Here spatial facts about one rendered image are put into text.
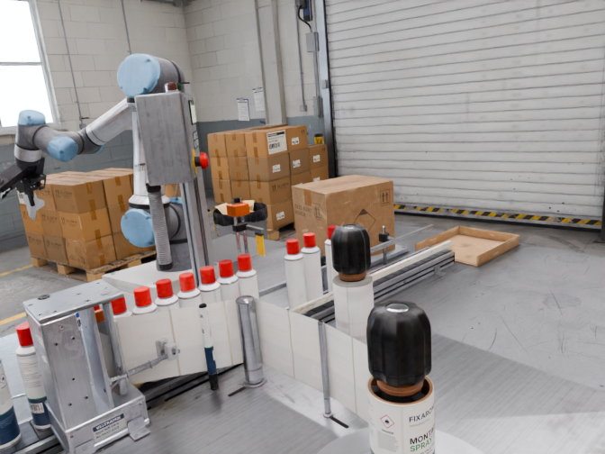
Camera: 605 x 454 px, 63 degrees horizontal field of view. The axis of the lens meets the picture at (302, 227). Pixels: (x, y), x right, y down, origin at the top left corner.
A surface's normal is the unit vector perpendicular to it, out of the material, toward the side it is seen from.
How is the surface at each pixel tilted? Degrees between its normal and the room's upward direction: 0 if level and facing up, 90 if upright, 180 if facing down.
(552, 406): 0
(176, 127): 90
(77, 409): 90
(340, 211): 90
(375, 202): 90
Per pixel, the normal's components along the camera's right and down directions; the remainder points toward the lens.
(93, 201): 0.80, 0.10
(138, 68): -0.27, 0.06
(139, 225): -0.30, 0.32
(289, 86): -0.62, 0.25
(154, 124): 0.11, 0.25
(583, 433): -0.08, -0.96
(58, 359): 0.66, 0.14
